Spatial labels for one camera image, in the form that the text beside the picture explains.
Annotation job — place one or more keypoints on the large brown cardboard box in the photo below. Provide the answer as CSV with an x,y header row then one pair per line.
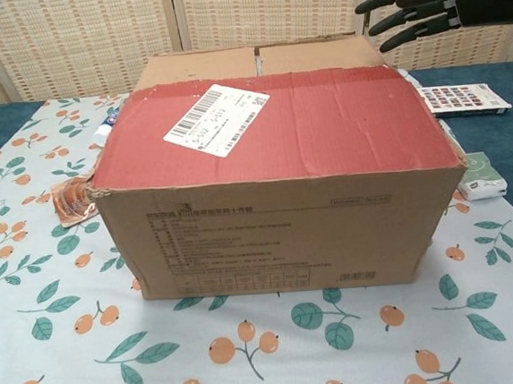
x,y
286,225

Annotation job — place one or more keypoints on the white card with colour swatches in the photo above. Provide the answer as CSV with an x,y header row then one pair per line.
x,y
459,99

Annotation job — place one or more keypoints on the green white tissue pack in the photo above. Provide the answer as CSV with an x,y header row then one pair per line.
x,y
484,176

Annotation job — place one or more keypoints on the white blue toothpaste tube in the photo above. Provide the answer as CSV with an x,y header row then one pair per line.
x,y
106,124

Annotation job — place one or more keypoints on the orange snack pouch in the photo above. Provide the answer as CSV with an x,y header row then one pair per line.
x,y
71,203

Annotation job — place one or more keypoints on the floral orange fruit tablecloth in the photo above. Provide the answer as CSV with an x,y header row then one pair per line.
x,y
118,357

